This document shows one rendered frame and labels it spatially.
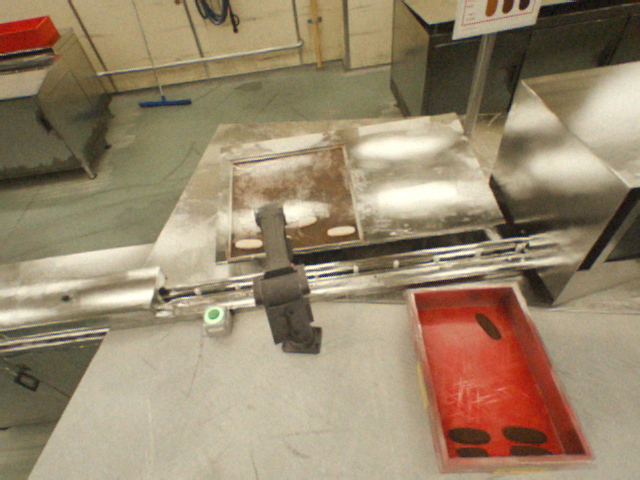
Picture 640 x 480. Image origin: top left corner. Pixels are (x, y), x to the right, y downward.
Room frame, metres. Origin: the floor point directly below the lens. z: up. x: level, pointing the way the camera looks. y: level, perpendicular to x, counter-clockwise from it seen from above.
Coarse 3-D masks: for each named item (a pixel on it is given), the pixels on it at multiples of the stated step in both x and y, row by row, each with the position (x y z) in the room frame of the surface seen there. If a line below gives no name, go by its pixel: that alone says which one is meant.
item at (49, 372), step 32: (64, 256) 1.13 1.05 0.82; (96, 256) 1.10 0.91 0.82; (128, 256) 1.07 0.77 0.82; (0, 288) 1.01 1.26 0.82; (0, 352) 0.73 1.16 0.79; (32, 352) 0.73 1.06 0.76; (64, 352) 0.72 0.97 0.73; (96, 352) 0.72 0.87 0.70; (0, 384) 0.74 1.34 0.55; (32, 384) 0.73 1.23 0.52; (64, 384) 0.73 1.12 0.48; (0, 416) 0.74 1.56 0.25; (32, 416) 0.74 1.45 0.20
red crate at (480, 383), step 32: (448, 320) 0.55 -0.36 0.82; (448, 352) 0.45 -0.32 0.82; (480, 352) 0.44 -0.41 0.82; (512, 352) 0.42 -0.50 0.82; (448, 384) 0.36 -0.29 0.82; (480, 384) 0.35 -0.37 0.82; (512, 384) 0.34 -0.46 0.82; (448, 416) 0.28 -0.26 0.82; (480, 416) 0.27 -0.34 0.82; (512, 416) 0.26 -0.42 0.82; (544, 416) 0.25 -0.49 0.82; (448, 448) 0.21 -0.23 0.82; (544, 448) 0.18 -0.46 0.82
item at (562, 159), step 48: (528, 96) 0.99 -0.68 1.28; (576, 96) 0.92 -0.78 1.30; (624, 96) 0.88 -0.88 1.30; (528, 144) 0.91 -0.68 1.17; (576, 144) 0.73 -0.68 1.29; (624, 144) 0.68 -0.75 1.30; (528, 192) 0.83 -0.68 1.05; (576, 192) 0.66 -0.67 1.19; (624, 192) 0.55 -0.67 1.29; (576, 240) 0.58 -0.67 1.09; (576, 288) 0.54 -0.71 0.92; (624, 288) 0.53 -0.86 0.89
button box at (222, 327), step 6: (216, 306) 0.70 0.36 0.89; (222, 306) 0.69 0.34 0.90; (204, 312) 0.68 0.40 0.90; (228, 312) 0.69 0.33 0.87; (204, 318) 0.66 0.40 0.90; (222, 318) 0.65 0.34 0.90; (228, 318) 0.67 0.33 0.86; (204, 324) 0.64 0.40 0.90; (210, 324) 0.63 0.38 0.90; (216, 324) 0.63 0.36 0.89; (222, 324) 0.63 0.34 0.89; (228, 324) 0.65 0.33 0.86; (210, 330) 0.63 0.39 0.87; (216, 330) 0.63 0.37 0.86; (222, 330) 0.63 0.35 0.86; (228, 330) 0.63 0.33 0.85; (210, 336) 0.63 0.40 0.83; (216, 336) 0.63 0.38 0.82
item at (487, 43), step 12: (492, 36) 1.51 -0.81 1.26; (480, 48) 1.54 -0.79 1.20; (492, 48) 1.51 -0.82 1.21; (480, 60) 1.52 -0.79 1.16; (480, 72) 1.51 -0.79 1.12; (480, 84) 1.51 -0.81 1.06; (480, 96) 1.51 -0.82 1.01; (468, 108) 1.53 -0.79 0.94; (468, 120) 1.51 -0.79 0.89; (468, 132) 1.51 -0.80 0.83
